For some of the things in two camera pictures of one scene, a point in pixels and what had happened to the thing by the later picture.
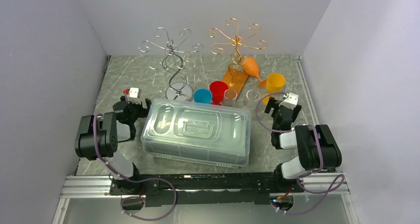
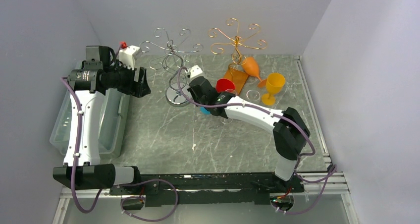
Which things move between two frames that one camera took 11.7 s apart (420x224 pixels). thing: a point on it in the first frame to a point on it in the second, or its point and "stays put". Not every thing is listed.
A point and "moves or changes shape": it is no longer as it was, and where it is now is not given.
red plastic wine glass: [218, 89] moves or changes shape
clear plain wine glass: [251, 97] stays put
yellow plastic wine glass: [275, 83] stays put
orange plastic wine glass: [251, 67] stays put
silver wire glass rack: [175, 60] stays put
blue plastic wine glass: [202, 96] moves or changes shape
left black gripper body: [137, 110] to [123, 80]
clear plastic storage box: [204, 133] to [114, 113]
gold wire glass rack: [236, 79] stays put
